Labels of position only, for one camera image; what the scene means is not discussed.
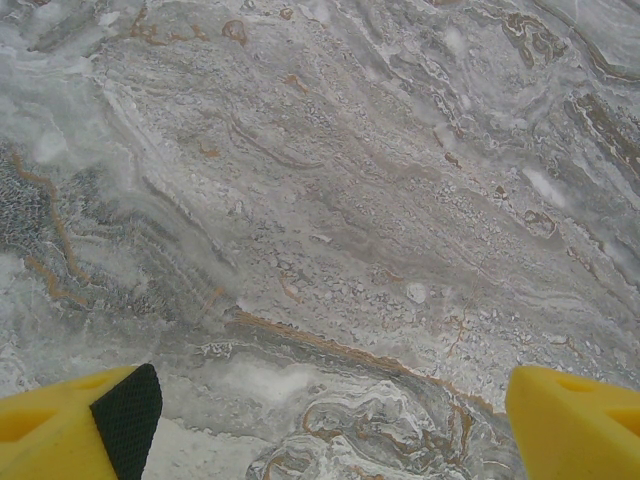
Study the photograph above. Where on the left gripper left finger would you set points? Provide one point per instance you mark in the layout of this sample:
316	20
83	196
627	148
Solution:
50	440

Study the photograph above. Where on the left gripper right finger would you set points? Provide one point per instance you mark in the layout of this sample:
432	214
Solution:
575	430

